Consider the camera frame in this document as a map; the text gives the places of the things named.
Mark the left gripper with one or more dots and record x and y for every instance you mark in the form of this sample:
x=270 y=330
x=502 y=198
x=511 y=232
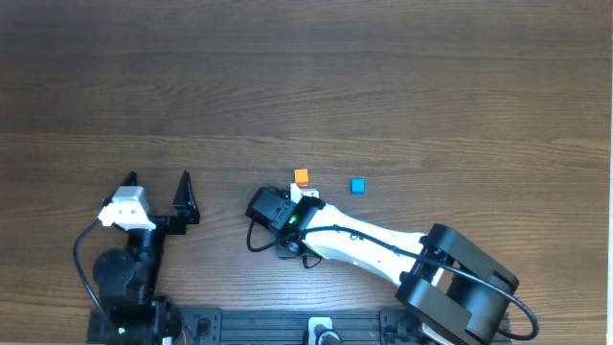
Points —
x=173 y=225

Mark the orange cube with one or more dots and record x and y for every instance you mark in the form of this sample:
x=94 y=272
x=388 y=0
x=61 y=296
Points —
x=301 y=176

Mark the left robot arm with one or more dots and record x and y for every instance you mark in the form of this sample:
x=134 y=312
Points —
x=114 y=270

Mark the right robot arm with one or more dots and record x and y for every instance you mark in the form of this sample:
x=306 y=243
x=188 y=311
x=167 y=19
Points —
x=364 y=239

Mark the blue cube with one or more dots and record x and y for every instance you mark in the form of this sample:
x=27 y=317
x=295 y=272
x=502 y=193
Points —
x=357 y=186

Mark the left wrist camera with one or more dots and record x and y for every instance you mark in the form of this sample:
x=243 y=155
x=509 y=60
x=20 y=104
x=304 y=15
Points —
x=125 y=208

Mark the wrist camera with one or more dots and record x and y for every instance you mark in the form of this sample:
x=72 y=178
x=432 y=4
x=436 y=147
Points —
x=301 y=192
x=125 y=208

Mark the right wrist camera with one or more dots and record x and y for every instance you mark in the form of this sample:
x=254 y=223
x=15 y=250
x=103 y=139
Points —
x=301 y=192

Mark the mounting rail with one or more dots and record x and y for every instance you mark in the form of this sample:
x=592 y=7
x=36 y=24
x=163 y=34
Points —
x=268 y=327

